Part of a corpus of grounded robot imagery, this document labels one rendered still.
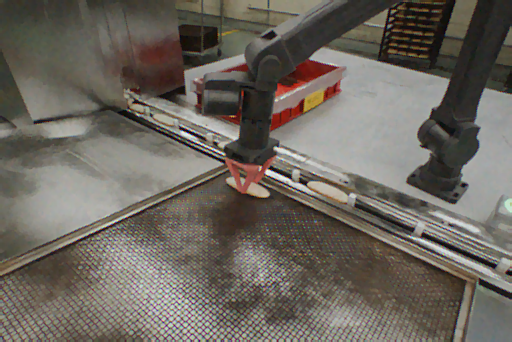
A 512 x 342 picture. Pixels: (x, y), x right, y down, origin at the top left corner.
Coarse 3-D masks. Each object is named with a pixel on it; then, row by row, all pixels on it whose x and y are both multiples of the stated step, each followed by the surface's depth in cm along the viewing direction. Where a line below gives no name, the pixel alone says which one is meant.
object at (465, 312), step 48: (192, 192) 63; (288, 192) 67; (144, 240) 50; (384, 240) 56; (48, 288) 41; (192, 288) 43; (240, 288) 44; (336, 288) 46; (0, 336) 34; (144, 336) 36; (240, 336) 38; (288, 336) 38; (384, 336) 40
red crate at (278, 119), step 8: (280, 88) 129; (288, 88) 129; (328, 88) 117; (336, 88) 122; (200, 96) 111; (328, 96) 119; (200, 104) 114; (240, 112) 101; (280, 112) 101; (288, 112) 105; (296, 112) 108; (232, 120) 105; (272, 120) 100; (280, 120) 102; (288, 120) 105; (272, 128) 100
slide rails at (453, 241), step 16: (176, 128) 97; (192, 128) 97; (208, 144) 90; (304, 176) 78; (352, 208) 69; (368, 208) 69; (384, 208) 69; (416, 224) 65; (448, 240) 61; (464, 256) 58; (480, 256) 58; (496, 256) 58; (496, 272) 56
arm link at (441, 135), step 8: (432, 128) 71; (440, 128) 70; (448, 128) 69; (432, 136) 71; (440, 136) 69; (448, 136) 67; (424, 144) 73; (432, 144) 71; (440, 144) 69; (432, 152) 71; (440, 160) 70
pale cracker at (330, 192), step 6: (312, 186) 74; (318, 186) 73; (324, 186) 73; (330, 186) 73; (318, 192) 72; (324, 192) 72; (330, 192) 72; (336, 192) 71; (342, 192) 72; (330, 198) 71; (336, 198) 70; (342, 198) 70
